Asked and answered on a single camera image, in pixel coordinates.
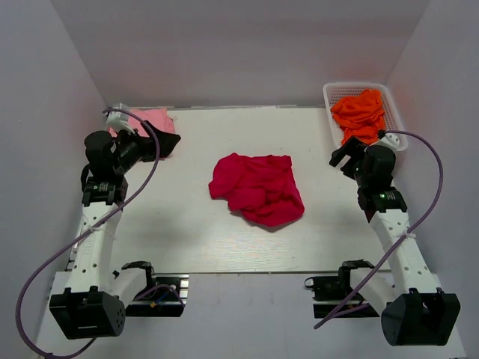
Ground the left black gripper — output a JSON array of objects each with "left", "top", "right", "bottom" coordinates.
[{"left": 113, "top": 120, "right": 180, "bottom": 175}]

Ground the white plastic basket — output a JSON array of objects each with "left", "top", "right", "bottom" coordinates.
[{"left": 323, "top": 82, "right": 404, "bottom": 149}]

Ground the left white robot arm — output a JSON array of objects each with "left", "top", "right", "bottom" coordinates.
[{"left": 49, "top": 129, "right": 180, "bottom": 340}]

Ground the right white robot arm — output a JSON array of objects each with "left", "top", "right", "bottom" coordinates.
[{"left": 325, "top": 131, "right": 460, "bottom": 346}]

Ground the folded pink t shirt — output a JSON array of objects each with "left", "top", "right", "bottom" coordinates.
[{"left": 110, "top": 108, "right": 176, "bottom": 137}]

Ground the orange t shirt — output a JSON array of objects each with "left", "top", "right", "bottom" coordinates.
[{"left": 331, "top": 89, "right": 385, "bottom": 145}]

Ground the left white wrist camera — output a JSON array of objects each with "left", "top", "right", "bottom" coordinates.
[{"left": 106, "top": 102, "right": 135, "bottom": 134}]

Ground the crimson red t shirt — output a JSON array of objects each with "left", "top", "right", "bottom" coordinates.
[{"left": 208, "top": 153, "right": 305, "bottom": 227}]

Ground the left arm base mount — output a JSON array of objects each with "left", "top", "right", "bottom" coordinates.
[{"left": 126, "top": 274, "right": 189, "bottom": 318}]

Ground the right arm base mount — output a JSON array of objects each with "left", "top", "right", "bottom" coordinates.
[{"left": 304, "top": 275, "right": 379, "bottom": 319}]

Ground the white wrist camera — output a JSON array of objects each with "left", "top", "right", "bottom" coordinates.
[
  {"left": 375, "top": 130, "right": 400, "bottom": 152},
  {"left": 106, "top": 102, "right": 135, "bottom": 134}
]

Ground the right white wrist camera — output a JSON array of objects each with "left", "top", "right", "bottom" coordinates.
[{"left": 375, "top": 130, "right": 400, "bottom": 152}]

